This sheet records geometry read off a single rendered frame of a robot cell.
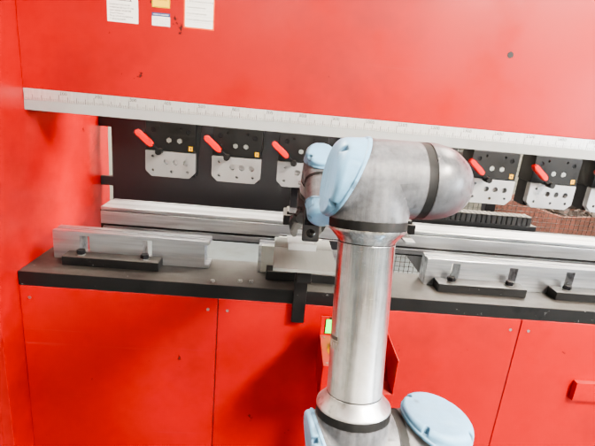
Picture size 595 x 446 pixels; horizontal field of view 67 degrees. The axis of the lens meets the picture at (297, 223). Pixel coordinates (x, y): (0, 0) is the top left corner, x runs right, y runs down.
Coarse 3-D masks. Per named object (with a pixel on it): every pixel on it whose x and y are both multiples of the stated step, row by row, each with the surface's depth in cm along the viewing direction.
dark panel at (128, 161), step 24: (120, 120) 184; (144, 120) 185; (120, 144) 187; (144, 144) 187; (264, 144) 189; (120, 168) 190; (144, 168) 190; (264, 168) 192; (120, 192) 193; (144, 192) 193; (168, 192) 194; (192, 192) 194; (216, 192) 194; (240, 192) 195; (264, 192) 195; (288, 192) 195
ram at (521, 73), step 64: (64, 0) 122; (256, 0) 124; (320, 0) 124; (384, 0) 125; (448, 0) 125; (512, 0) 126; (576, 0) 126; (64, 64) 127; (128, 64) 128; (192, 64) 128; (256, 64) 129; (320, 64) 129; (384, 64) 130; (448, 64) 130; (512, 64) 131; (576, 64) 131; (256, 128) 134; (320, 128) 134; (512, 128) 136; (576, 128) 137
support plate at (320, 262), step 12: (276, 240) 143; (276, 252) 132; (288, 252) 133; (300, 252) 134; (312, 252) 135; (324, 252) 136; (276, 264) 124; (288, 264) 125; (300, 264) 125; (312, 264) 126; (324, 264) 127
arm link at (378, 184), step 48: (336, 144) 64; (384, 144) 62; (336, 192) 60; (384, 192) 60; (432, 192) 62; (384, 240) 62; (336, 288) 66; (384, 288) 64; (336, 336) 66; (384, 336) 66; (336, 384) 66; (336, 432) 65; (384, 432) 66
